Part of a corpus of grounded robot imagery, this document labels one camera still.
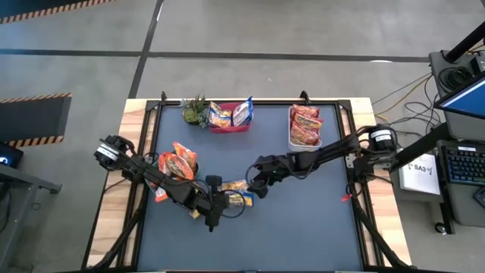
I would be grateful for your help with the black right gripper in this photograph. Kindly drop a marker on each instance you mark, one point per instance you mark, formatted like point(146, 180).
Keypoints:
point(273, 168)

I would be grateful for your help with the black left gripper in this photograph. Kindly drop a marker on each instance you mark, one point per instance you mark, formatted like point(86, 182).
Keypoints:
point(212, 204)

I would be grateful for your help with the red beef ramen pack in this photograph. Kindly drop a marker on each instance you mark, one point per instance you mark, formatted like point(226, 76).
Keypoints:
point(305, 111)
point(303, 135)
point(308, 122)

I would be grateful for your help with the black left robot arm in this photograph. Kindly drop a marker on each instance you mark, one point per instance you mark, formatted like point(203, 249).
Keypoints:
point(151, 176)

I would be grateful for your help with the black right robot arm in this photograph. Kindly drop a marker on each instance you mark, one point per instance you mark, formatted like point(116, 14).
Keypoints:
point(329, 151)

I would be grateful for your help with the pink plastic bin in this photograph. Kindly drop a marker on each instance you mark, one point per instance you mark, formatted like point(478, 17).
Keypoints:
point(229, 129)

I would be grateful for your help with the white plastic bin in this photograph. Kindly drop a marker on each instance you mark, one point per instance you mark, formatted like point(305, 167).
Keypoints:
point(303, 148)

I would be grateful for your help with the teal plastic bin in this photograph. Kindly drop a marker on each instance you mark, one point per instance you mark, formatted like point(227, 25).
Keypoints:
point(152, 167)

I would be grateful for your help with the small potted succulent plant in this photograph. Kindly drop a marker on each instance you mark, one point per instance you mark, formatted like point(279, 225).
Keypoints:
point(193, 113)

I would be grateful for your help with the white SA3 sign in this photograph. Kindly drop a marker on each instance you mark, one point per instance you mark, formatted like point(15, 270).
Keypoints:
point(420, 174)

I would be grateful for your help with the black diagonal stand beam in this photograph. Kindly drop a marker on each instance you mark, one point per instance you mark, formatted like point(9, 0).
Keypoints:
point(420, 146)

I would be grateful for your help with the black caster wheel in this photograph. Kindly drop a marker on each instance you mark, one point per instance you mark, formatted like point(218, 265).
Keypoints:
point(440, 228)

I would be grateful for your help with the black hazard-striped floor mat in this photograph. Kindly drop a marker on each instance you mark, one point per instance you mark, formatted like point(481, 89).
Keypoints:
point(34, 121)
point(30, 5)

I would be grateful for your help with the grey metal desk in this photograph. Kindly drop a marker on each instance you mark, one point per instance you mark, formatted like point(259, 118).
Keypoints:
point(15, 212)

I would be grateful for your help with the black device blue light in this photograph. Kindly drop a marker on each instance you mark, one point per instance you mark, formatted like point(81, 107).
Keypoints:
point(9, 155)

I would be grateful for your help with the grey computer cart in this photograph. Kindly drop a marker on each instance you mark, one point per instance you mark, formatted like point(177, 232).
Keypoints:
point(464, 208)

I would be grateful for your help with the black backlit keyboard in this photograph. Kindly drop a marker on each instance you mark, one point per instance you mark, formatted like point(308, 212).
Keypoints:
point(466, 165)

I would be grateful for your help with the computer monitor blue screen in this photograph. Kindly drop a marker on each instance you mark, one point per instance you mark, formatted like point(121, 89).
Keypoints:
point(466, 100)

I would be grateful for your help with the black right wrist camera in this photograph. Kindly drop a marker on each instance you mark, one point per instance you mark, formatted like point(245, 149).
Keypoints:
point(261, 191)

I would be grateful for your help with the black aluminium table frame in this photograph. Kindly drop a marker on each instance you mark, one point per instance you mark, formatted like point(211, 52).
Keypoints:
point(265, 101)

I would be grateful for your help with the black camera stand pole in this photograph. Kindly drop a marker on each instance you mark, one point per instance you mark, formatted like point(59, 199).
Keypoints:
point(468, 39)

